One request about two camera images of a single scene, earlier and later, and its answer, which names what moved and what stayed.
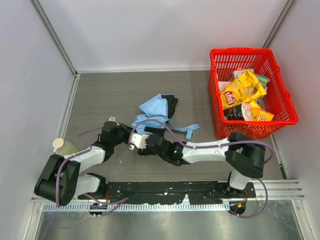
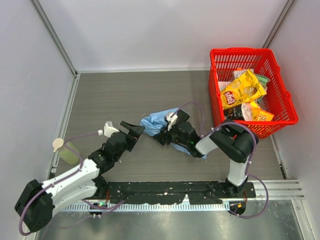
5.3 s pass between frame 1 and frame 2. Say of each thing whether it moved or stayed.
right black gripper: moved
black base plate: stayed
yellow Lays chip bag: stayed
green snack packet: stayed
